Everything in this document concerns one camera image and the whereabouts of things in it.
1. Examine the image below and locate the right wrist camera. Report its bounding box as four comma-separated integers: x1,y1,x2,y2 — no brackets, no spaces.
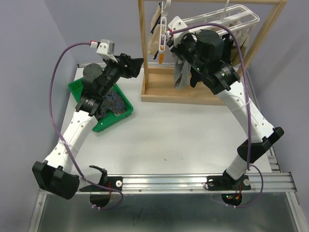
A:
166,16,191,47

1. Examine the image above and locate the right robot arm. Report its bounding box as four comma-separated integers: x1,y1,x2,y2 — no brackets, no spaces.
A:
167,30,284,189

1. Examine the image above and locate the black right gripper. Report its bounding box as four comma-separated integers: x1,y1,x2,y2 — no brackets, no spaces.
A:
167,33,207,75

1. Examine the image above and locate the black underwear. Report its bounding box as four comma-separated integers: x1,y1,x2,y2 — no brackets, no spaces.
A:
190,30,239,92

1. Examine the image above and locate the white rectangular clip hanger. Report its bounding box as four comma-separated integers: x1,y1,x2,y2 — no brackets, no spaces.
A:
182,4,260,35

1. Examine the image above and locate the white straight clip hanger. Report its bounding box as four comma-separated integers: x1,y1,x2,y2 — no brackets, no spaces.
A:
158,0,171,54

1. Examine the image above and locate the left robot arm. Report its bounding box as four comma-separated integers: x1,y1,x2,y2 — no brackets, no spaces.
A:
32,53,144,200

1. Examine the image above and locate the grey underwear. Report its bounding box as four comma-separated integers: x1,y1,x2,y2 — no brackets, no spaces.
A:
173,56,191,89

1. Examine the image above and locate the blue striped underwear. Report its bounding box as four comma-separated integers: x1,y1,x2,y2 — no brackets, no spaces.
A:
102,89,127,118

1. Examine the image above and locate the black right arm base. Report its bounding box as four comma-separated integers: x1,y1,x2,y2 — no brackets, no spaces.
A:
204,171,251,191

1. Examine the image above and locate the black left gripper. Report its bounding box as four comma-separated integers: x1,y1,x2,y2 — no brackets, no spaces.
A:
100,54,144,97

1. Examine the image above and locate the beige underwear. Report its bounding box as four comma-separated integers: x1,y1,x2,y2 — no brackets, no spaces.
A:
148,2,162,59

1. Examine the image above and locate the orange clothes peg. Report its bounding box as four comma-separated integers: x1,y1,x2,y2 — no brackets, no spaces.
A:
158,53,164,64

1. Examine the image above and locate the green plastic tray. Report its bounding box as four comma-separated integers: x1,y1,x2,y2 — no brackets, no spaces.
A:
68,79,133,132

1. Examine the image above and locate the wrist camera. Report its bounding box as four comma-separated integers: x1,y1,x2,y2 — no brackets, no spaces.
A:
166,16,191,47
90,39,117,62

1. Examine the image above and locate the aluminium mounting rail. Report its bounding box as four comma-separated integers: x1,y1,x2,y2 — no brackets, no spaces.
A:
107,173,297,194

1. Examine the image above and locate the wooden clothes rack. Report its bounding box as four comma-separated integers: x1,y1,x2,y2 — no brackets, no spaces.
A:
138,0,287,105

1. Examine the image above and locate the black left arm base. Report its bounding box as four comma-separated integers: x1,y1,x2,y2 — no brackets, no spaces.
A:
79,165,123,192

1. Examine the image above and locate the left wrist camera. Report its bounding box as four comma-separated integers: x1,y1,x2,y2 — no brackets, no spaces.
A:
90,39,117,62

